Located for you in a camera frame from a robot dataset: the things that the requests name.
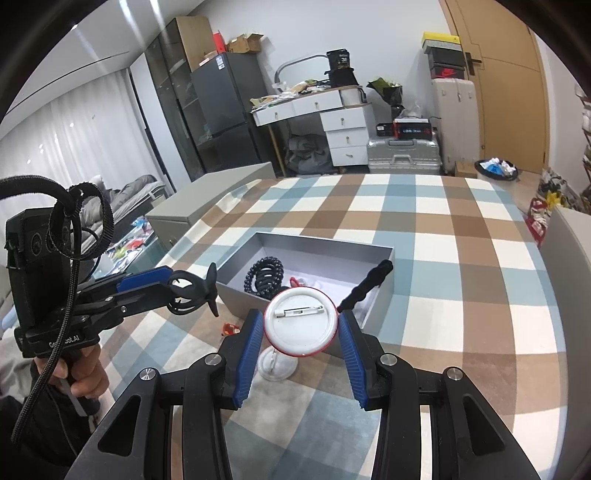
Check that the black red box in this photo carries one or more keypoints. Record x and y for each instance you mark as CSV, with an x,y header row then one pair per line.
x,y
412,128

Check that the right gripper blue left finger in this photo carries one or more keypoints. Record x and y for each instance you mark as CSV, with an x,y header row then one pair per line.
x,y
253,329

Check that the person's left hand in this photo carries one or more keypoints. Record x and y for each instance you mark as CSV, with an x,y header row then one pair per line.
x,y
90,378

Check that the black bag on desk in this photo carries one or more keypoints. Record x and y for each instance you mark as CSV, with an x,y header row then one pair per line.
x,y
340,71

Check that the small red toy clip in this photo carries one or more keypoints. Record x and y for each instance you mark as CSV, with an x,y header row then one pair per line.
x,y
229,329

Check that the wooden door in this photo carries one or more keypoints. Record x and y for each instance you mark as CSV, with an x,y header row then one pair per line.
x,y
504,63

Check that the grey duvet pile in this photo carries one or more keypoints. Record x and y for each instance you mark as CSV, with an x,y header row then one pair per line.
x,y
133,200

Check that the red rimmed pin badge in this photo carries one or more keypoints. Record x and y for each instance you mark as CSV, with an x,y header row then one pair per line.
x,y
300,321

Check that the grey open cardboard box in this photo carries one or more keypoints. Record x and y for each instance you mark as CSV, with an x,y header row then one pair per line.
x,y
332,266

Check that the silver aluminium suitcase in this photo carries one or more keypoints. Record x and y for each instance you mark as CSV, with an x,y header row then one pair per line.
x,y
394,156

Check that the black refrigerator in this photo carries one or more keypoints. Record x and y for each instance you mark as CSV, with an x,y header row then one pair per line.
x,y
225,87

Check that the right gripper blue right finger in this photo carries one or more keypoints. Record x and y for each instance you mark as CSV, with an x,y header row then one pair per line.
x,y
353,360

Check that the stack of shoe boxes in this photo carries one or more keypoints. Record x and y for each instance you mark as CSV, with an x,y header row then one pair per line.
x,y
445,55

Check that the white dressing desk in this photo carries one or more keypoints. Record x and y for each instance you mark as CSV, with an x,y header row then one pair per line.
x,y
348,120

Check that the grey bedside cabinet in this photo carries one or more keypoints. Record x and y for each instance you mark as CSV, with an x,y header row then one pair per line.
x,y
173,217

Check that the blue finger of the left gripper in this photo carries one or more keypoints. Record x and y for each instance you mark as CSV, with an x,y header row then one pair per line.
x,y
141,299
148,277

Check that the plaid bed cover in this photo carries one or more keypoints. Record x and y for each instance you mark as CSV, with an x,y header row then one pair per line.
x,y
469,289

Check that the white round pin badge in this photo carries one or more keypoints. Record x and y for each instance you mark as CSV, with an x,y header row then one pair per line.
x,y
275,366

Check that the white curtain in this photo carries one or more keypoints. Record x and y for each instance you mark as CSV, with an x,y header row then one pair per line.
x,y
93,130

